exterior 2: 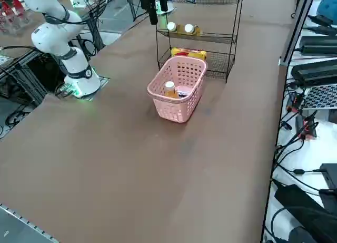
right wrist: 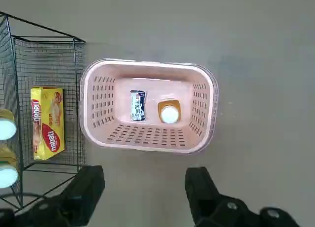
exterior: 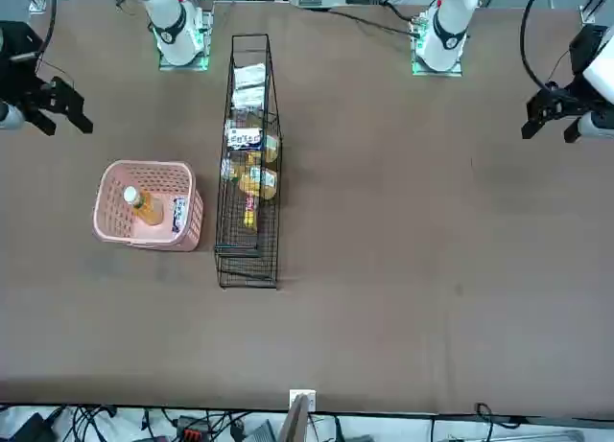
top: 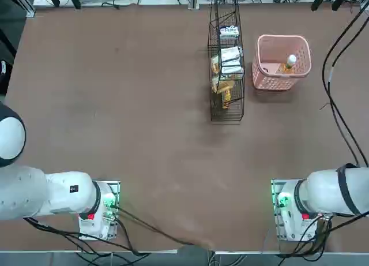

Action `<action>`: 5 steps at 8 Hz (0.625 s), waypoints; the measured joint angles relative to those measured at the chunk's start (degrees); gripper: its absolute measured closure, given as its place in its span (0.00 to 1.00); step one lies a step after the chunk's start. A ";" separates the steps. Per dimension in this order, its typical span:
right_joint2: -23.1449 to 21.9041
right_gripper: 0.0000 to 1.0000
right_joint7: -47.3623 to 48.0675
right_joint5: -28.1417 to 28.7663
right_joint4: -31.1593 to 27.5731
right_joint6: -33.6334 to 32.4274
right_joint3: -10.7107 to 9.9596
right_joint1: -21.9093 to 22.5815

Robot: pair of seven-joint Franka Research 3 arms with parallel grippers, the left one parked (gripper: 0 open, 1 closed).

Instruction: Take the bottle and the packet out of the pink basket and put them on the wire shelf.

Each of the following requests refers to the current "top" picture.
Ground white tissue packet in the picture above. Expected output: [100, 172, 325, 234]
[220, 46, 242, 66]
[221, 64, 245, 76]

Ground pink plastic basket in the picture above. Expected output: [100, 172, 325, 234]
[252, 34, 312, 91]

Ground blue white snack packet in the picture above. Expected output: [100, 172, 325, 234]
[219, 25, 240, 38]

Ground yellow red biscuit box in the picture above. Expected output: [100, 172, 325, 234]
[220, 87, 234, 110]

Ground black wire shelf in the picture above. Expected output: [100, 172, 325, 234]
[207, 0, 246, 122]

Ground black cable across table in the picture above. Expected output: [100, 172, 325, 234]
[115, 205, 208, 249]

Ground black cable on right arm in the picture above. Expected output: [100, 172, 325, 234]
[322, 5, 369, 167]

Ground aluminium rail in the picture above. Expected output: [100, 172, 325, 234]
[8, 0, 36, 18]

